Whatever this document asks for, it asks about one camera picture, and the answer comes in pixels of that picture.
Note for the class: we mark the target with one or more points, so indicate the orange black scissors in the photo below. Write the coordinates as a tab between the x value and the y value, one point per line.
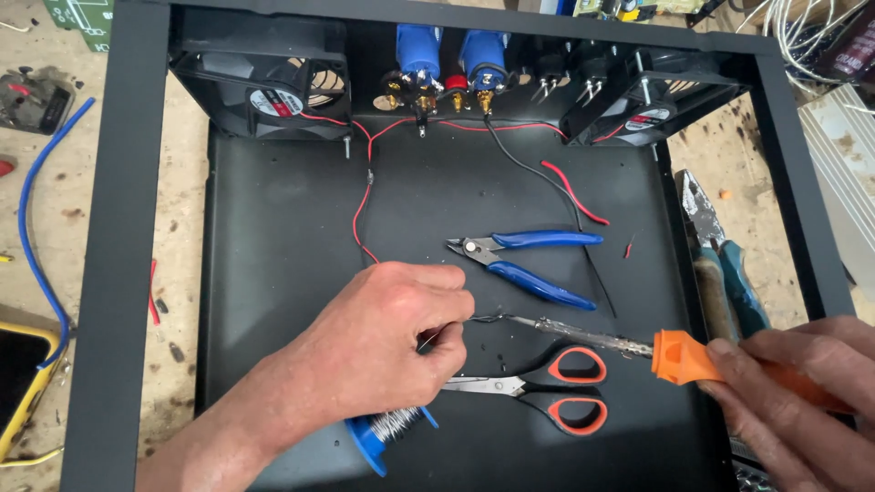
526	389

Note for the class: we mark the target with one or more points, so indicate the person's left hand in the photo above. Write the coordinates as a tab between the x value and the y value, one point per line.
369	341

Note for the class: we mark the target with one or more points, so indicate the person's right hand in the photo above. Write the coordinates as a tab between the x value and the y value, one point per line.
820	444

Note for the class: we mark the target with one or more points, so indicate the black cooling fan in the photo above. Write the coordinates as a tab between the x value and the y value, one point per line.
266	75
649	102

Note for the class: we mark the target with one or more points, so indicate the silver ribbed metal case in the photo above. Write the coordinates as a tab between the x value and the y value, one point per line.
844	177

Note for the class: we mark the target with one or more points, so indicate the black grey device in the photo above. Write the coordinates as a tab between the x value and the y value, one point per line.
31	102

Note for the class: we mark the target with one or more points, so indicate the green circuit board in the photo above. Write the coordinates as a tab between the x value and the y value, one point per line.
85	20

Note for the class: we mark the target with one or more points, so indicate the ribbed metal part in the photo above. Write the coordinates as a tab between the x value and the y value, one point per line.
752	471

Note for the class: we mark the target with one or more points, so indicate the blue round connector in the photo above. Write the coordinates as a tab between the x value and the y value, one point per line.
418	51
482	54

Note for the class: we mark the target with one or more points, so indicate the red binding post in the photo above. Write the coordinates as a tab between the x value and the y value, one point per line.
456	83

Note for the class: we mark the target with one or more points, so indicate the blue solder spool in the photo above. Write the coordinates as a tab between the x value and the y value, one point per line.
372	437

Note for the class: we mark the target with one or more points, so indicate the black switch with pins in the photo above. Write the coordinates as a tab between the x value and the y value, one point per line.
549	75
593	78

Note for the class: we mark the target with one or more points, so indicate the yellow black device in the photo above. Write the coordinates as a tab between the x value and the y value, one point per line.
20	382

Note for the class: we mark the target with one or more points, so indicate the dark red box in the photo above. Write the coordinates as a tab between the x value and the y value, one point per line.
851	54

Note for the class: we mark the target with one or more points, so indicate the populated circuit board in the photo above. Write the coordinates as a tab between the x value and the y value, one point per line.
636	7

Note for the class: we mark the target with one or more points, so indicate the gold socket terminal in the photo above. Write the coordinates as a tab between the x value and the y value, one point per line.
389	95
425	102
485	101

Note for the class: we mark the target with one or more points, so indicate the black metal chassis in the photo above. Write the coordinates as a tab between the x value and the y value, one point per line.
287	225

